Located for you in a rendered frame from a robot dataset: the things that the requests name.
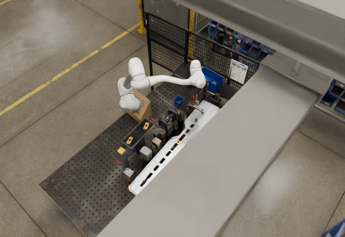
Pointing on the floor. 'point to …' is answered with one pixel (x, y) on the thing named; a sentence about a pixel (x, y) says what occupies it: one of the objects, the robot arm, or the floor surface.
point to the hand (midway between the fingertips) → (193, 90)
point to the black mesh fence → (181, 47)
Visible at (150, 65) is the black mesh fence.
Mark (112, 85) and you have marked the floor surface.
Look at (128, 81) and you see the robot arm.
